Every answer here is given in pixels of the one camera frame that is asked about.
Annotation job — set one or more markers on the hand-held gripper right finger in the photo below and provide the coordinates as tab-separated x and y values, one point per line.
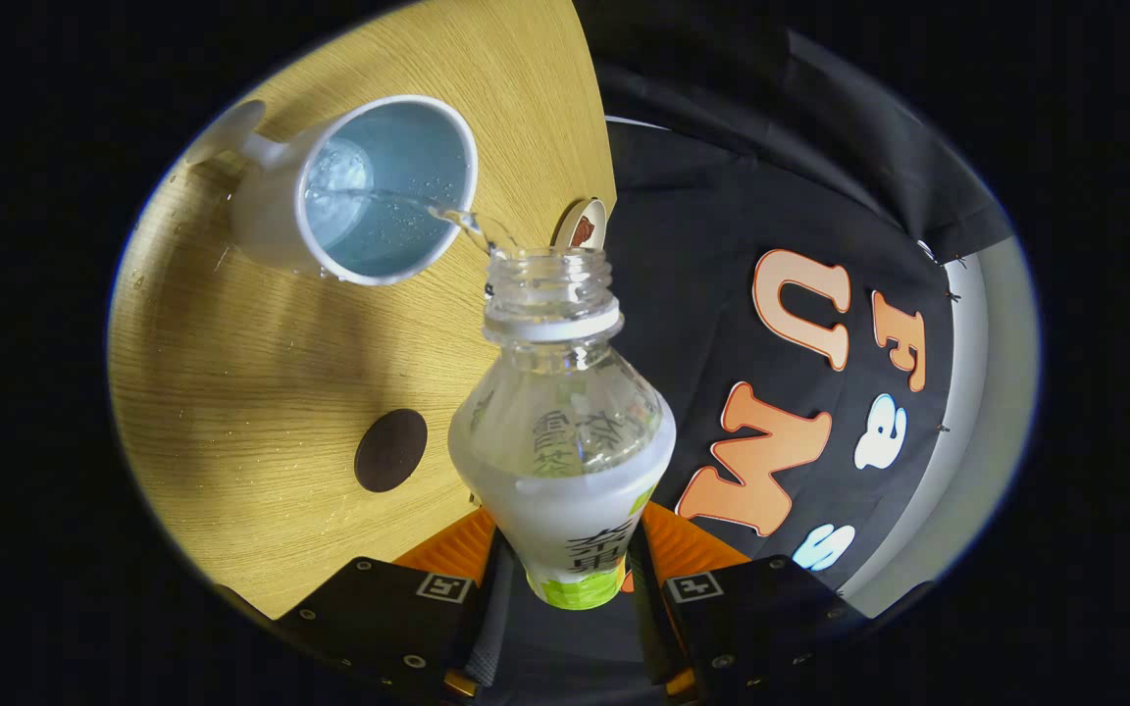
761	618

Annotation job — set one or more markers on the clear plastic juice bottle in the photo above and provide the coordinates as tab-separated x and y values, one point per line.
565	510

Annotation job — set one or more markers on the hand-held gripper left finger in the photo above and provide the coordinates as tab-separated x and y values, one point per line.
388	618

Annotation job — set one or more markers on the wooden table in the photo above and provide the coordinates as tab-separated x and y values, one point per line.
261	373

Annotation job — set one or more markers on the white oval plate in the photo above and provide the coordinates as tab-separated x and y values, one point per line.
565	224

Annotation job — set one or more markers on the dark brown round coaster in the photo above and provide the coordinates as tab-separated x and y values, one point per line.
390	451

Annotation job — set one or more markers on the brown food piece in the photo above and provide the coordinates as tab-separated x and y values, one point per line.
583	231

